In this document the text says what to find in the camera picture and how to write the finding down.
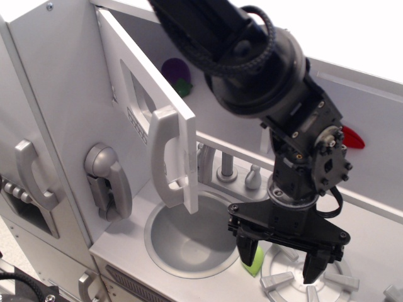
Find green toy pear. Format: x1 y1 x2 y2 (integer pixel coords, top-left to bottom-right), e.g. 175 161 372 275
242 245 264 277

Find red toy chili pepper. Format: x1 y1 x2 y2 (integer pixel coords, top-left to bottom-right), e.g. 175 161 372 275
343 126 365 149

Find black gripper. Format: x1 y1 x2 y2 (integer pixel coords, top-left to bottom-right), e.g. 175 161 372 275
228 199 350 284

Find purple toy eggplant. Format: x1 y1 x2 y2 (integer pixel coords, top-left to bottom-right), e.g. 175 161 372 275
161 58 193 98

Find silver fridge door handle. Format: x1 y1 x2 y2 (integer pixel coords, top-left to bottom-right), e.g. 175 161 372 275
14 139 59 211

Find silver toy telephone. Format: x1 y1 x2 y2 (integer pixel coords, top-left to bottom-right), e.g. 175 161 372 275
84 143 132 222

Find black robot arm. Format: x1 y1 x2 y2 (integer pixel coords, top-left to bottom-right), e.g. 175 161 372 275
151 1 352 284

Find round silver sink basin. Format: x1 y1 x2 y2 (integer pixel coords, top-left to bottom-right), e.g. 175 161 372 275
144 191 239 279

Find white microwave door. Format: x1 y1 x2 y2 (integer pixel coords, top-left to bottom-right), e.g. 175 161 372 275
96 8 198 214

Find silver toy faucet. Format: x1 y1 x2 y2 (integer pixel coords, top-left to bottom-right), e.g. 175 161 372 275
197 143 268 202

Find silver stove burner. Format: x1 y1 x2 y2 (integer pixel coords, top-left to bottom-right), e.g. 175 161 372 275
259 243 360 302

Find silver oven door handle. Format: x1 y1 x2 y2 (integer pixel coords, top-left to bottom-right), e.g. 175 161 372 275
78 272 99 302

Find silver ice dispenser panel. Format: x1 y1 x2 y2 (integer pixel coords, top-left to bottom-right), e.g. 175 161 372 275
1 176 60 239

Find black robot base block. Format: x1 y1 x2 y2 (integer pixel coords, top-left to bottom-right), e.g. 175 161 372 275
1 269 63 301

